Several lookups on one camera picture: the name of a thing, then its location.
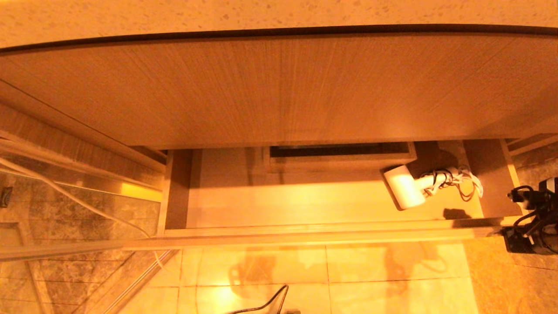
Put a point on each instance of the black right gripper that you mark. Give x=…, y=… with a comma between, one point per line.
x=532, y=244

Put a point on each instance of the white hair dryer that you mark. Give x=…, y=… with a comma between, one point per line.
x=403, y=187

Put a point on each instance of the wooden vanity drawer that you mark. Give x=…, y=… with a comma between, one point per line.
x=283, y=205

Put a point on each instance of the wooden upper vanity front panel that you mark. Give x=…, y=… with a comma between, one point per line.
x=279, y=87

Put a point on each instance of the wooden vanity side panel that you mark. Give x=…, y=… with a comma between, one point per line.
x=52, y=131

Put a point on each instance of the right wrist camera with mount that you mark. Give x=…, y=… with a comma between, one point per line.
x=552, y=185

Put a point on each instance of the glass shower screen pale frame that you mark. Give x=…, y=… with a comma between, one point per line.
x=65, y=253

